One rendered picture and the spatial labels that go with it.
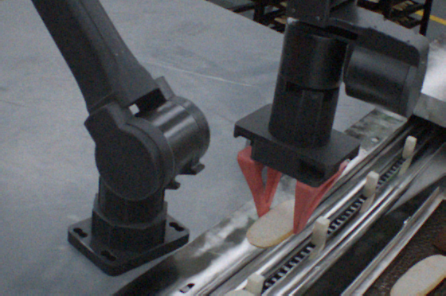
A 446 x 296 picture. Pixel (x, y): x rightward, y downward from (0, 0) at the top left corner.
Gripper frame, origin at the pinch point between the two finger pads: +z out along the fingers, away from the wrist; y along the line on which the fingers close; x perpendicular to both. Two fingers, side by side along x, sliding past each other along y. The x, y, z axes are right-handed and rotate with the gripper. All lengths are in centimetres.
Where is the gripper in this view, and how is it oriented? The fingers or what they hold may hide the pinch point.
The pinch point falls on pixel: (282, 216)
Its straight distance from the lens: 75.5
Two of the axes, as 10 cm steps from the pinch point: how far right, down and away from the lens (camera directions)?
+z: -1.3, 8.8, 4.6
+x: 5.6, -3.2, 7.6
